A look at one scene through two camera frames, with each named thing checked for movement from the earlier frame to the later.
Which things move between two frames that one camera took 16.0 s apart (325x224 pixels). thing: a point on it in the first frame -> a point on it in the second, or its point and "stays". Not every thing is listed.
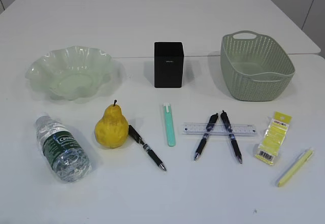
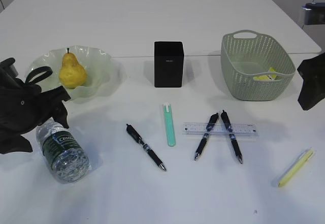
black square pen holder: [168, 62] stays
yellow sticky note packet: [268, 150] -> [266, 77]
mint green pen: [170, 130] stays
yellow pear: [111, 130] -> [72, 74]
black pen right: [225, 119] stays
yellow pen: [294, 167] stays
